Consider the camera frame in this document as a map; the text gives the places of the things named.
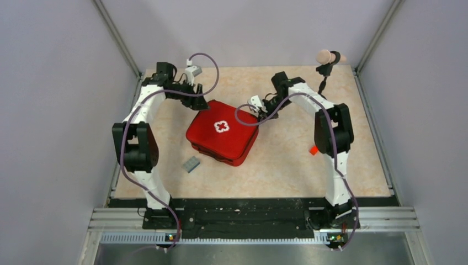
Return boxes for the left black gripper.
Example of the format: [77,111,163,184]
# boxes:
[168,77,210,110]

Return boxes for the red black medicine kit bag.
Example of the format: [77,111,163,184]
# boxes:
[185,100,259,167]

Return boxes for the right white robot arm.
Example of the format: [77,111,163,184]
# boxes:
[249,72,354,227]

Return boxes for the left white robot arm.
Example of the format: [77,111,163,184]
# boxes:
[112,62,209,228]

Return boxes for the grey blue pill blister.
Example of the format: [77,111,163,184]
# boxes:
[182,156,200,173]

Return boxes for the orange red block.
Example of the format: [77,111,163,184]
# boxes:
[309,146,318,156]

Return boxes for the black microphone stand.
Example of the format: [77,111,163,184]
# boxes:
[316,49,347,97]

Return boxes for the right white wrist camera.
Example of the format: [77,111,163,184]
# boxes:
[247,95,268,113]

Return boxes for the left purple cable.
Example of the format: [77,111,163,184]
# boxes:
[119,52,220,251]

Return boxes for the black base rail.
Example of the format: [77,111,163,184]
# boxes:
[142,198,360,240]

